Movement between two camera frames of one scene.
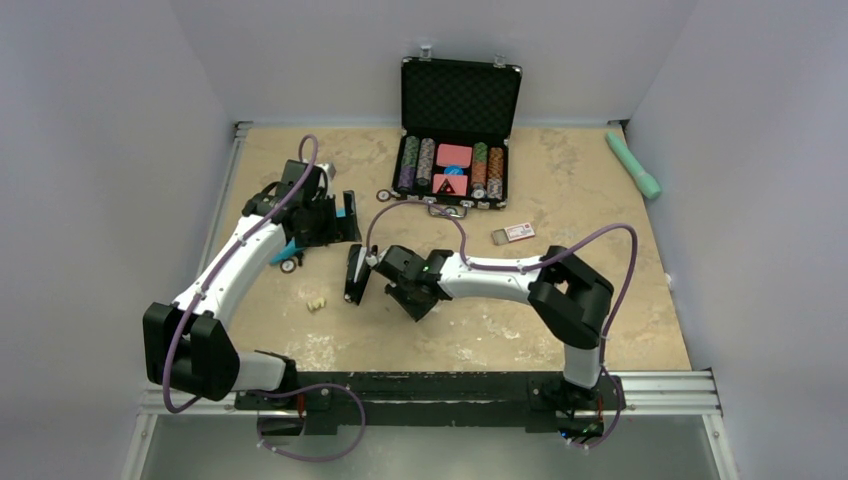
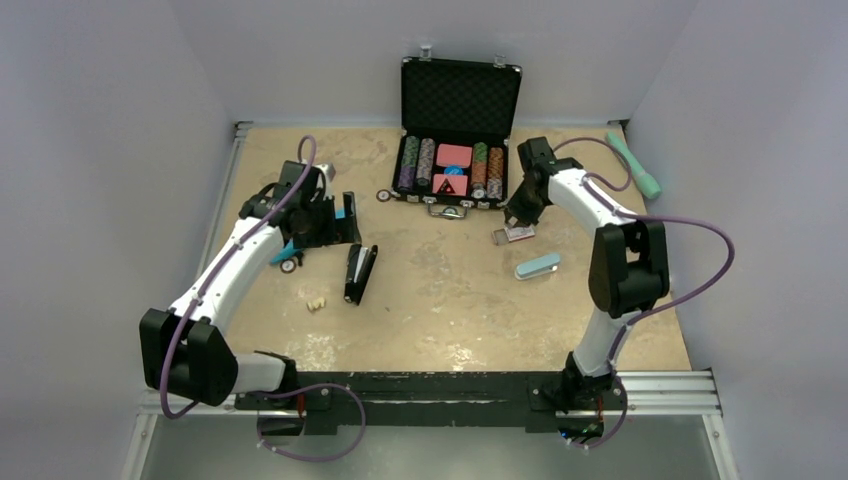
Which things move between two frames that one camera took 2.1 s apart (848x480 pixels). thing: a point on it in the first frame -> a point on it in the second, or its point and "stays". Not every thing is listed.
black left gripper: (339, 229) stays
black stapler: (357, 274) stays
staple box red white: (513, 233) stays
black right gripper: (417, 311) -> (524, 217)
